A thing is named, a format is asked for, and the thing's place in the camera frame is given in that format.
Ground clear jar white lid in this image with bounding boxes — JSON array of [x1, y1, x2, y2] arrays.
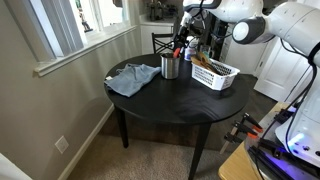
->
[[183, 37, 200, 62]]

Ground black metal chair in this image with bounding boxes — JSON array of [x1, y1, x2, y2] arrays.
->
[[151, 31, 184, 56]]

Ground dark countertop appliances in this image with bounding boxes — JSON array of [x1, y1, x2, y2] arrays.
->
[[145, 0, 178, 22]]

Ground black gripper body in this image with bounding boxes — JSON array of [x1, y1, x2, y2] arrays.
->
[[176, 14, 200, 44]]

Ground steel cutlery holder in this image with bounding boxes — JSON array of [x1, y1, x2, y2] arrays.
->
[[160, 52, 182, 81]]

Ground wooden workbench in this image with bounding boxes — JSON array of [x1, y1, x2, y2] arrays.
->
[[218, 101, 291, 180]]

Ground blue cloth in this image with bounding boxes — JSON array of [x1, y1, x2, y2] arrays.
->
[[103, 63, 163, 98]]

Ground black round table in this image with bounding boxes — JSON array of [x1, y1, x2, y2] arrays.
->
[[103, 53, 251, 180]]

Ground red spatula with pale handle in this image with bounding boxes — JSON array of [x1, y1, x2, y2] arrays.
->
[[172, 47, 182, 60]]

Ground white plastic basket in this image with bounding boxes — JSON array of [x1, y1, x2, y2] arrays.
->
[[190, 58, 241, 92]]

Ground grey robot mounting plate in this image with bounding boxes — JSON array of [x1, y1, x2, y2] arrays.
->
[[243, 111, 320, 180]]

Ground small figurine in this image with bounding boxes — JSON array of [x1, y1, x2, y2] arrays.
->
[[77, 1, 94, 34]]

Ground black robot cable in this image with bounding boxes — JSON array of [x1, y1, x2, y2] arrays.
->
[[259, 38, 320, 154]]

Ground teal spatula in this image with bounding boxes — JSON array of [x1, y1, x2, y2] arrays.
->
[[201, 50, 212, 62]]

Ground wooden spoon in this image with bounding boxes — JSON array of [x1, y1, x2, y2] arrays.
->
[[199, 52, 221, 76]]

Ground wooden spatula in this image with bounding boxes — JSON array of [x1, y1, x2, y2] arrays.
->
[[190, 55, 205, 69]]

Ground white framed window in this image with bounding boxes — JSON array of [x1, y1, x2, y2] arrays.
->
[[29, 0, 138, 78]]

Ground black aluminium rails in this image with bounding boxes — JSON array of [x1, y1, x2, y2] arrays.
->
[[248, 137, 296, 180]]

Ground white kitchen cabinet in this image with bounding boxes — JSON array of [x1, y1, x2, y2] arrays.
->
[[139, 14, 178, 56]]

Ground white panel door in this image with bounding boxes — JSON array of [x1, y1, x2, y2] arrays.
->
[[253, 36, 320, 103]]

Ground white wall outlet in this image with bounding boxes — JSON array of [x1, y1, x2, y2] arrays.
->
[[54, 135, 70, 155]]

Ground black orange clamp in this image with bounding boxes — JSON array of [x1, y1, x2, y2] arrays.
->
[[219, 121, 260, 155], [240, 112, 264, 134]]

